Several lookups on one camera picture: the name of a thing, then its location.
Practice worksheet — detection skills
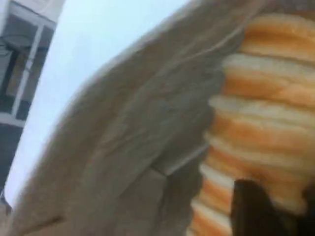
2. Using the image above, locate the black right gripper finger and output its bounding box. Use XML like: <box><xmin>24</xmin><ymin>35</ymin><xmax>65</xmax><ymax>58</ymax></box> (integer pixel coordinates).
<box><xmin>231</xmin><ymin>179</ymin><xmax>300</xmax><ymax>236</ymax></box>
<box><xmin>302</xmin><ymin>185</ymin><xmax>315</xmax><ymax>236</ymax></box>

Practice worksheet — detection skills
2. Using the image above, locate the long striped bread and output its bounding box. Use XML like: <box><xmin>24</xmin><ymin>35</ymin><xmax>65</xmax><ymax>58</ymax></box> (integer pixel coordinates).
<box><xmin>186</xmin><ymin>13</ymin><xmax>315</xmax><ymax>236</ymax></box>

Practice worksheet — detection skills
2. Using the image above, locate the brown jute bag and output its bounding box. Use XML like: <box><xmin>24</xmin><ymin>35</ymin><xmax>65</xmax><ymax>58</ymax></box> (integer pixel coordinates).
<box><xmin>6</xmin><ymin>0</ymin><xmax>271</xmax><ymax>236</ymax></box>

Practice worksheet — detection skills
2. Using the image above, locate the white metal frame structure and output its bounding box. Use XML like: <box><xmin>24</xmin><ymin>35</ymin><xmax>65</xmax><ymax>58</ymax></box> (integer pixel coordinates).
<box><xmin>0</xmin><ymin>0</ymin><xmax>58</xmax><ymax>128</ymax></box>

